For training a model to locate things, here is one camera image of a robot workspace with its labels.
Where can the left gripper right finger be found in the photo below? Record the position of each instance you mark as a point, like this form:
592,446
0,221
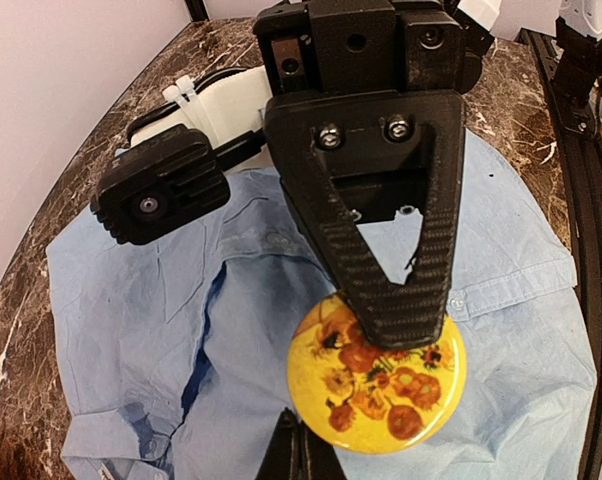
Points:
318,458

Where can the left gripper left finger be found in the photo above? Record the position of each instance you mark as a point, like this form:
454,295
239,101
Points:
281,460

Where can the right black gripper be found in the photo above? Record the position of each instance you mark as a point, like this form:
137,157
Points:
365,127

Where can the light blue shirt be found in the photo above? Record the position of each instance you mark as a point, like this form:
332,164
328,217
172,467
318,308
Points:
172,355

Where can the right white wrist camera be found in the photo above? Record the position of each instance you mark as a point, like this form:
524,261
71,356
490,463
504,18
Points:
175,168

